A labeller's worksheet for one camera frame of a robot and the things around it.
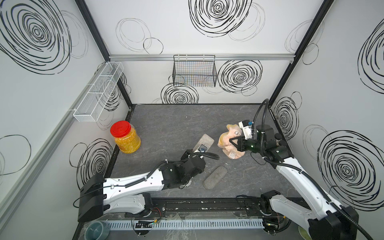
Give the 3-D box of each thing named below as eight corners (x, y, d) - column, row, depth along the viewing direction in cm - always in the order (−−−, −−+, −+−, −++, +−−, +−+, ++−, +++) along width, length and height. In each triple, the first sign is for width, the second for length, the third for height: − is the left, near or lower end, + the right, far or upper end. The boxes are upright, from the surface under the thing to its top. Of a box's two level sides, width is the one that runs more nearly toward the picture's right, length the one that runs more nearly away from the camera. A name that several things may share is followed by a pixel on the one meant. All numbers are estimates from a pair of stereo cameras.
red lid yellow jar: (119, 153, 95) (105, 137, 80) (124, 138, 102) (113, 120, 87) (138, 153, 95) (127, 137, 80) (142, 138, 102) (133, 120, 87)
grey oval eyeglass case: (209, 192, 81) (209, 190, 78) (202, 184, 83) (202, 182, 80) (227, 172, 87) (228, 170, 85) (220, 166, 90) (220, 163, 87)
